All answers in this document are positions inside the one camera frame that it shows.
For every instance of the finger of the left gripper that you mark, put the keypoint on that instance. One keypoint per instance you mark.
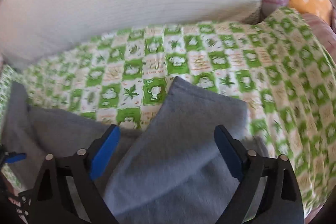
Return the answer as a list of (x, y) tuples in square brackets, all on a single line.
[(9, 157)]

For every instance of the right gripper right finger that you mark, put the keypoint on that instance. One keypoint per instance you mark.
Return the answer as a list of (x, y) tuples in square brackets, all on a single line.
[(268, 190)]

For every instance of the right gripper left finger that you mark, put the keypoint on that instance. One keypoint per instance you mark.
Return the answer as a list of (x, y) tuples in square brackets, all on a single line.
[(51, 201)]

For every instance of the green white patterned quilt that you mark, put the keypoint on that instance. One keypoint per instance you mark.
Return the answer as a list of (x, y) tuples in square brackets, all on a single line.
[(277, 66)]

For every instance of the pink striped blanket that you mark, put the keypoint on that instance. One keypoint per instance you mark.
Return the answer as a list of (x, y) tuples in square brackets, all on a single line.
[(322, 31)]

